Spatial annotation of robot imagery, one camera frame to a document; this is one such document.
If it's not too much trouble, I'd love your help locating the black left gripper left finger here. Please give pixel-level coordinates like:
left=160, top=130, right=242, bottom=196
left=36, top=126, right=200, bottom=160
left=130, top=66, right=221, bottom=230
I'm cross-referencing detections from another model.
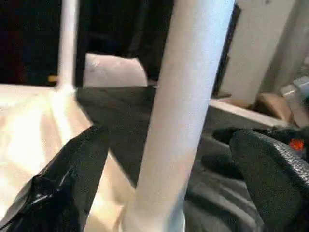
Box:
left=0, top=125, right=111, bottom=232

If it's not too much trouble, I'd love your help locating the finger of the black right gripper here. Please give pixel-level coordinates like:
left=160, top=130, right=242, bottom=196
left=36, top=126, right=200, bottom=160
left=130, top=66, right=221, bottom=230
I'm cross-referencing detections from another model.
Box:
left=200, top=152, right=244, bottom=181

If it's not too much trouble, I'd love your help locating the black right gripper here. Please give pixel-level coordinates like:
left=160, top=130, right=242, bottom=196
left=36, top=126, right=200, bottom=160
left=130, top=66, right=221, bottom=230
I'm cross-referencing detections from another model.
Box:
left=212, top=125, right=309, bottom=161

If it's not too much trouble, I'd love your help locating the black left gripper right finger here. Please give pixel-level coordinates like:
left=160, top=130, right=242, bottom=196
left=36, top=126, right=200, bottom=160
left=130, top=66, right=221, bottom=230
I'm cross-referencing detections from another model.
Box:
left=229, top=129, right=309, bottom=232

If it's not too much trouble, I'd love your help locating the white plastic table leg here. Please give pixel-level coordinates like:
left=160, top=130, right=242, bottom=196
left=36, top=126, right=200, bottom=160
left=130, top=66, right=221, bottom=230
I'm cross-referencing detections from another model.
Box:
left=56, top=0, right=79, bottom=93
left=120, top=0, right=236, bottom=232

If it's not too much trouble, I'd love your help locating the black work mat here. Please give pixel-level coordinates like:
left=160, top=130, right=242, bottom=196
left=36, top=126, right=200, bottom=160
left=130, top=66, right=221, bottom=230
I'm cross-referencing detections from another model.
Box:
left=75, top=86, right=309, bottom=232

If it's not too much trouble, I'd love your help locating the white flat panel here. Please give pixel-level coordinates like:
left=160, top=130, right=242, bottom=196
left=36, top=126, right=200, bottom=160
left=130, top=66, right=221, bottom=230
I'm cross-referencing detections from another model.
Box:
left=84, top=53, right=149, bottom=88

